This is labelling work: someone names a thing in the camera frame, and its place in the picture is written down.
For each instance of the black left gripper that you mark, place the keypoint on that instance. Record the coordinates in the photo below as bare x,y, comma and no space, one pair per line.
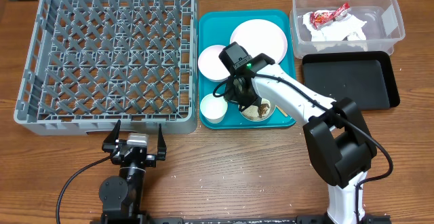
109,144

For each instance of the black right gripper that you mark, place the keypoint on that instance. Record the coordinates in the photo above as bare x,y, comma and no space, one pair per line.
235,93

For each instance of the white rice pile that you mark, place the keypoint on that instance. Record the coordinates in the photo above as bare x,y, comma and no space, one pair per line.
251,113

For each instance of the brown food scrap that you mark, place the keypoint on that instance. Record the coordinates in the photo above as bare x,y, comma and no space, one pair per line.
263,110

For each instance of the white plastic cup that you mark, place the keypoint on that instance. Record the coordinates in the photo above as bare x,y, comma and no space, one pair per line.
213,108

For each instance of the grey small bowl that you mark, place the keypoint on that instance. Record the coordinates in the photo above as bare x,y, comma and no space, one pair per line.
263,100

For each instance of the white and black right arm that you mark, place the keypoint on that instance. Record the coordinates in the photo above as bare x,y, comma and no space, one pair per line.
338,141

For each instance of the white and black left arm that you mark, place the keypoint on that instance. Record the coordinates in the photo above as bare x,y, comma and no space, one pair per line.
121,195

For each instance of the clear plastic waste bin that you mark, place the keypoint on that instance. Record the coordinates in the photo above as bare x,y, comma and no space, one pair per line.
384,27

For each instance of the teal serving tray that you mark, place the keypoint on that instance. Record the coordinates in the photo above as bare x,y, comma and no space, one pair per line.
216,28

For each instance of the white shallow bowl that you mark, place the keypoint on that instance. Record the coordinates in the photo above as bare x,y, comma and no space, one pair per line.
211,66

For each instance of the lower wooden chopstick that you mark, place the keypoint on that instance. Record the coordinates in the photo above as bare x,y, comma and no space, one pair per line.
282,111

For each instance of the large white round plate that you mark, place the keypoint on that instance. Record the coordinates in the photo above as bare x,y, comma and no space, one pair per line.
260,36

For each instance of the grey plastic dish rack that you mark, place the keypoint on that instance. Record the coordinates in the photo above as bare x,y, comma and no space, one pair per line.
93,63

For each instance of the red snack wrapper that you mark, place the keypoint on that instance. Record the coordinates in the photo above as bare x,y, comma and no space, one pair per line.
319,19

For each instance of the crumpled white paper napkin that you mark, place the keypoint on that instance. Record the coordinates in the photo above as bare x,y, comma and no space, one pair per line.
349,28

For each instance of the black rectangular tray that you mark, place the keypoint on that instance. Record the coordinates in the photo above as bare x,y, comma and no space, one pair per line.
365,77

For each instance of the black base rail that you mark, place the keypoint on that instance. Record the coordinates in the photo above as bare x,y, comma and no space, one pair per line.
302,219

